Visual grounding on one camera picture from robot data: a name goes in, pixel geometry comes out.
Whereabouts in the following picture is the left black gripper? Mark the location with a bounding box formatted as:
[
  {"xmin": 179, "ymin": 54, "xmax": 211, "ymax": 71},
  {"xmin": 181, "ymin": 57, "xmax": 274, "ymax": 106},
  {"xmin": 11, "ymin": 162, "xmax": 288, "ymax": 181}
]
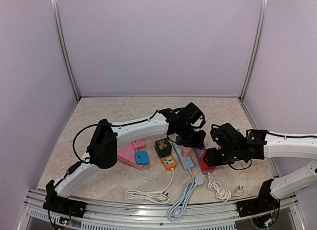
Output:
[{"xmin": 179, "ymin": 124, "xmax": 207, "ymax": 149}]

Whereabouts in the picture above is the red cube socket adapter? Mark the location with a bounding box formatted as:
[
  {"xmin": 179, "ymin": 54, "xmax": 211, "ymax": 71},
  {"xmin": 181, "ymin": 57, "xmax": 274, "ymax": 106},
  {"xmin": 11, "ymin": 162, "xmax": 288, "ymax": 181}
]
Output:
[{"xmin": 199, "ymin": 152, "xmax": 216, "ymax": 175}]

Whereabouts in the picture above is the pale pink charger plug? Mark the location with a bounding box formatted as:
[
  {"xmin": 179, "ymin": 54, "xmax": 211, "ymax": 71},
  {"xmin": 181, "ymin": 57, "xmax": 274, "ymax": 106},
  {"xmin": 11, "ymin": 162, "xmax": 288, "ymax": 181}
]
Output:
[{"xmin": 181, "ymin": 146, "xmax": 192, "ymax": 158}]

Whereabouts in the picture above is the purple power strip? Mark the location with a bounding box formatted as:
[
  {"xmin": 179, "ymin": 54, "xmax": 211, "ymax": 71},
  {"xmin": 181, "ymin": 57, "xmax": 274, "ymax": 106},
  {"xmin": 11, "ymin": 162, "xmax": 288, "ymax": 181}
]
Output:
[{"xmin": 194, "ymin": 148, "xmax": 206, "ymax": 166}]

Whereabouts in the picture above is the light blue power strip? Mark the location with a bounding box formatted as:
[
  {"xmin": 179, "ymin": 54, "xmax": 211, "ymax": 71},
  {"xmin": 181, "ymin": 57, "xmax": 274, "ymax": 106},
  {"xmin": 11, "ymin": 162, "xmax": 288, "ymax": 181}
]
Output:
[{"xmin": 172, "ymin": 143, "xmax": 194, "ymax": 171}]

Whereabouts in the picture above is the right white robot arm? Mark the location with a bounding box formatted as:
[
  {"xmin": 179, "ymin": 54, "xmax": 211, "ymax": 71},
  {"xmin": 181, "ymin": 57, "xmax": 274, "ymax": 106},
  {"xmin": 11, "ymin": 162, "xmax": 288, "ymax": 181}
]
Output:
[{"xmin": 203, "ymin": 126, "xmax": 317, "ymax": 212}]

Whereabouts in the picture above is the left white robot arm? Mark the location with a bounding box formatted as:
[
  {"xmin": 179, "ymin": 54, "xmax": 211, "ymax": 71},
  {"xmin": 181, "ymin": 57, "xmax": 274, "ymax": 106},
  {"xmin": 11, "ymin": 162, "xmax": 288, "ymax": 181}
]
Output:
[{"xmin": 46, "ymin": 103, "xmax": 206, "ymax": 213}]

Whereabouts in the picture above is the blue charger plug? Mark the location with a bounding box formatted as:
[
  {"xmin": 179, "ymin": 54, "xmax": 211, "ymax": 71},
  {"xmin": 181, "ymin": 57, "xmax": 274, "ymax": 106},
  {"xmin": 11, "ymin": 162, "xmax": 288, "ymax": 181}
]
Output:
[{"xmin": 135, "ymin": 151, "xmax": 150, "ymax": 166}]

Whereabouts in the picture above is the pink triangular power socket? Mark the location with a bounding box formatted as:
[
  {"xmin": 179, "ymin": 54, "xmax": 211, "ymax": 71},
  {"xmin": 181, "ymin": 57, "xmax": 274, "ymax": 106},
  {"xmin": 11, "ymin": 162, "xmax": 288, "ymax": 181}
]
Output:
[{"xmin": 117, "ymin": 144, "xmax": 144, "ymax": 170}]

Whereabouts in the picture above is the dark green cube adapter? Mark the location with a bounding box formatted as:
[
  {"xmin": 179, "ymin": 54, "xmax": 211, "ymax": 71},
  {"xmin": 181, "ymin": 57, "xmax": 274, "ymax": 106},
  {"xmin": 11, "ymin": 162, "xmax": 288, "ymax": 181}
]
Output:
[{"xmin": 154, "ymin": 138, "xmax": 172, "ymax": 158}]

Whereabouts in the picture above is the orange power strip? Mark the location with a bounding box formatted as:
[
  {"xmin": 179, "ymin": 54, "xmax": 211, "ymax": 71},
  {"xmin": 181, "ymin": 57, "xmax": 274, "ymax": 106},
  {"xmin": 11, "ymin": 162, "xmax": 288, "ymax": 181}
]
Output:
[{"xmin": 160, "ymin": 155, "xmax": 177, "ymax": 171}]

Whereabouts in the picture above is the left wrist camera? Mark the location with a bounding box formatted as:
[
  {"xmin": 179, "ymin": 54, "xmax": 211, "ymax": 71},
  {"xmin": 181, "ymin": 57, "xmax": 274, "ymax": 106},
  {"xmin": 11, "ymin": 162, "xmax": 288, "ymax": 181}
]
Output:
[{"xmin": 177, "ymin": 102, "xmax": 206, "ymax": 129}]

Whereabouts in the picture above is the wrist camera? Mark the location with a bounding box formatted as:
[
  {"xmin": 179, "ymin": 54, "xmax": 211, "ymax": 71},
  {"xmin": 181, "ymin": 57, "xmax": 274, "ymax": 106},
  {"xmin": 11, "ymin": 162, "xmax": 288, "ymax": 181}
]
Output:
[
  {"xmin": 210, "ymin": 123, "xmax": 245, "ymax": 152},
  {"xmin": 177, "ymin": 102, "xmax": 206, "ymax": 129}
]

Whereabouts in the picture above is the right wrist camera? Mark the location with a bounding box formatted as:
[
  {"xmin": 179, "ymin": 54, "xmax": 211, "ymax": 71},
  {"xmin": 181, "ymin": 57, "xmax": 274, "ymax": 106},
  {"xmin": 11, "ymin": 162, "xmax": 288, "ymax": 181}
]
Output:
[{"xmin": 210, "ymin": 123, "xmax": 245, "ymax": 152}]

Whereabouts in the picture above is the white cable of purple strip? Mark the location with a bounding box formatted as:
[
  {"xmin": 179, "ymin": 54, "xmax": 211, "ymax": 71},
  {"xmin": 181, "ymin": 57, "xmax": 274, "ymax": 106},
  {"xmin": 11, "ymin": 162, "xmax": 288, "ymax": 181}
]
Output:
[{"xmin": 207, "ymin": 172, "xmax": 246, "ymax": 203}]

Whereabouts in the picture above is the white cable of orange strip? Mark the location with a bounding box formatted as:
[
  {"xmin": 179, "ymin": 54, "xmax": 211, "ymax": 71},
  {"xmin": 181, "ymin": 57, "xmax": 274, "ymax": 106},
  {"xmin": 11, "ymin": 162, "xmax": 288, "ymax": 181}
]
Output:
[{"xmin": 124, "ymin": 168, "xmax": 175, "ymax": 204}]

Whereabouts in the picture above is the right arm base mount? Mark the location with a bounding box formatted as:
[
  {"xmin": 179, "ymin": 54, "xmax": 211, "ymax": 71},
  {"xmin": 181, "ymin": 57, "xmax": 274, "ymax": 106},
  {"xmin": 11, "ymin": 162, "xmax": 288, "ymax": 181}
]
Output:
[{"xmin": 236, "ymin": 179, "xmax": 280, "ymax": 217}]

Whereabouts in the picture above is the light blue cable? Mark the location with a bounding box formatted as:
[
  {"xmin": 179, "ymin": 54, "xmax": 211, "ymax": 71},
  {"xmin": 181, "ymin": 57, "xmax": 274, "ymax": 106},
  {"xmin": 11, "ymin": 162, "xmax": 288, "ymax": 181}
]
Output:
[{"xmin": 166, "ymin": 168, "xmax": 205, "ymax": 222}]

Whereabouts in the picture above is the aluminium front rail frame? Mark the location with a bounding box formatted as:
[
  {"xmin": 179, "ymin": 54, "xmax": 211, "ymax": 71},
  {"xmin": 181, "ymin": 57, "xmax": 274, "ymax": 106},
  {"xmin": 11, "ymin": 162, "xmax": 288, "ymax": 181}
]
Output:
[{"xmin": 13, "ymin": 189, "xmax": 308, "ymax": 230}]

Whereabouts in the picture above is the right aluminium corner post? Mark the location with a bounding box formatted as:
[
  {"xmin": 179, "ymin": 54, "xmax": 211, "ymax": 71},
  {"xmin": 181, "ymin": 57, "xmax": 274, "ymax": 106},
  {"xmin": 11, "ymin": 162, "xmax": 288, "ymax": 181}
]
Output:
[{"xmin": 239, "ymin": 0, "xmax": 268, "ymax": 103}]

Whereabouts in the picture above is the aluminium corner post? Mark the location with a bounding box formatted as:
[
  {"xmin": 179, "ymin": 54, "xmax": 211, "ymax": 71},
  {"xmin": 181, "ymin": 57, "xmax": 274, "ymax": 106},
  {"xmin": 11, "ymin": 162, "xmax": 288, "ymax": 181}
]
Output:
[
  {"xmin": 50, "ymin": 0, "xmax": 81, "ymax": 103},
  {"xmin": 239, "ymin": 0, "xmax": 268, "ymax": 103}
]

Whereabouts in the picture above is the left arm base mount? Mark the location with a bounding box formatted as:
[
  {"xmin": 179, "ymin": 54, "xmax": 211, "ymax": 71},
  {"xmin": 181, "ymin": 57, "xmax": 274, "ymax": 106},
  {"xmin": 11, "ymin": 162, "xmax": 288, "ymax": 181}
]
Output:
[{"xmin": 43, "ymin": 180, "xmax": 87, "ymax": 218}]

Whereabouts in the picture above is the left aluminium corner post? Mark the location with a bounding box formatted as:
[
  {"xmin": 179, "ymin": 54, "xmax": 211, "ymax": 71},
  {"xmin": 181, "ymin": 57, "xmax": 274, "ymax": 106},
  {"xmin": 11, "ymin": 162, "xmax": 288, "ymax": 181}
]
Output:
[{"xmin": 50, "ymin": 0, "xmax": 81, "ymax": 103}]

